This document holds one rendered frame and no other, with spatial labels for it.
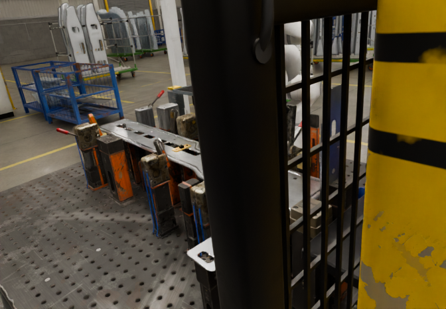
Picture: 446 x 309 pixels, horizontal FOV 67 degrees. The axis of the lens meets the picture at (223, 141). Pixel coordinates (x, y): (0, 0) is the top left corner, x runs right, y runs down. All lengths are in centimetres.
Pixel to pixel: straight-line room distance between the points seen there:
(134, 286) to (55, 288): 28
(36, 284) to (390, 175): 132
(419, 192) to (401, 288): 9
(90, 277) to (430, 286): 120
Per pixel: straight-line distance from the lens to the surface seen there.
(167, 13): 515
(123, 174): 170
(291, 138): 119
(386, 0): 24
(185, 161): 133
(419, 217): 27
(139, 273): 131
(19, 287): 147
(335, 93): 87
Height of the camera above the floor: 153
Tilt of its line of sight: 21 degrees down
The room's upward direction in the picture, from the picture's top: 6 degrees counter-clockwise
